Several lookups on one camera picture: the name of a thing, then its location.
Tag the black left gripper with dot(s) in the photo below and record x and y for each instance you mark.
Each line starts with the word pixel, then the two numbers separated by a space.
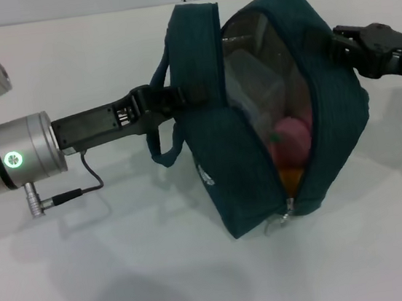
pixel 92 129

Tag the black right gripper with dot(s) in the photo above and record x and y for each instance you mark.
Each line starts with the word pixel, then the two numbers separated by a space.
pixel 390 50

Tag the dark teal insulated lunch bag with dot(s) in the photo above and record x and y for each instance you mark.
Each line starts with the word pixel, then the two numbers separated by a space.
pixel 223 155

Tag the pink peach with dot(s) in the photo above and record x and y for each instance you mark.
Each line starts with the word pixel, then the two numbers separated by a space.
pixel 291 139

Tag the yellow banana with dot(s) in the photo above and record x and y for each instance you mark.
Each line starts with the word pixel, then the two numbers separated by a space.
pixel 292 179

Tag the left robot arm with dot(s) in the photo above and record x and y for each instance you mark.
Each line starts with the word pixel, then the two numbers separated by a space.
pixel 28 149

